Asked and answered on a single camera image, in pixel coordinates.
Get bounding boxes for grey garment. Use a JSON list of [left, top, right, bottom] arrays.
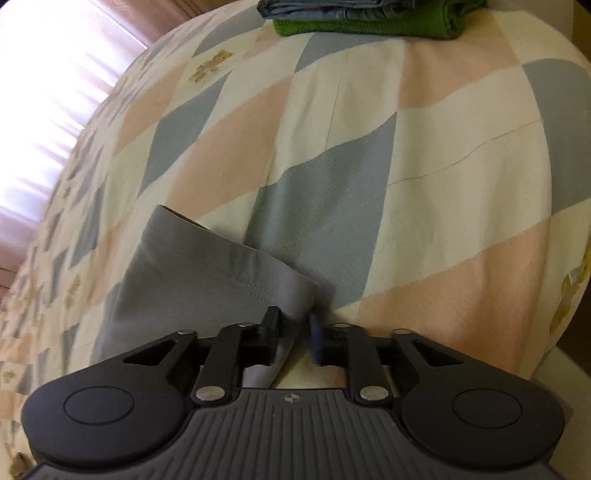
[[91, 205, 317, 388]]

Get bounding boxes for checkered pastel quilt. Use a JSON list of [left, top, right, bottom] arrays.
[[1, 1, 590, 479]]

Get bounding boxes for green folded garment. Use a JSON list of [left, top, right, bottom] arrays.
[[262, 1, 487, 40]]

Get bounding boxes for blue folded garment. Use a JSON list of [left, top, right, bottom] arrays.
[[256, 0, 424, 21]]

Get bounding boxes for pink curtain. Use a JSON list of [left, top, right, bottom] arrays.
[[1, 1, 220, 292]]

